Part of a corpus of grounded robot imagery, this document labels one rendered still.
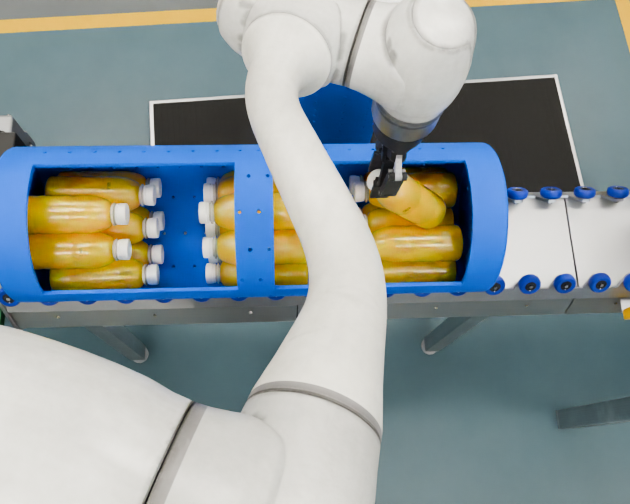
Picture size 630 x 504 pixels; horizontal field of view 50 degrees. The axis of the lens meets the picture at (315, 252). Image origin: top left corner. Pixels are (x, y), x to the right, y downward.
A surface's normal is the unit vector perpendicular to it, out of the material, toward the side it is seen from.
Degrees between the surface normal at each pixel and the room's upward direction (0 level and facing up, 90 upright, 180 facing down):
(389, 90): 88
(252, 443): 38
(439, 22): 10
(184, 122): 0
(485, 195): 4
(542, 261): 0
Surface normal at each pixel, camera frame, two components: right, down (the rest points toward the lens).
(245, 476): 0.40, -0.60
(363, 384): 0.70, -0.48
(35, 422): 0.20, -0.55
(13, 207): 0.06, -0.14
